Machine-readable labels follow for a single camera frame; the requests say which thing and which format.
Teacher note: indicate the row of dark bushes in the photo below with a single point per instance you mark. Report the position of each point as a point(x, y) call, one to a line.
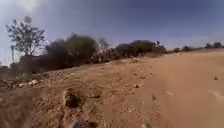
point(76, 50)

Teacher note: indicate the robot's own part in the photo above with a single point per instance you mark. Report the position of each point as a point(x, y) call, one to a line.
point(80, 124)

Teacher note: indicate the brown dirt track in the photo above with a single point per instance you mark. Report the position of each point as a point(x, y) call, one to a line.
point(180, 90)

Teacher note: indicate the pale stones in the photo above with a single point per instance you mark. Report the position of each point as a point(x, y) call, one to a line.
point(32, 82)

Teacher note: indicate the bare thin tree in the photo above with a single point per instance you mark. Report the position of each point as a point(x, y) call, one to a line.
point(26, 37)

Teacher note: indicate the distant bushes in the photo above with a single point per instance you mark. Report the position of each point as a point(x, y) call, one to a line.
point(213, 45)

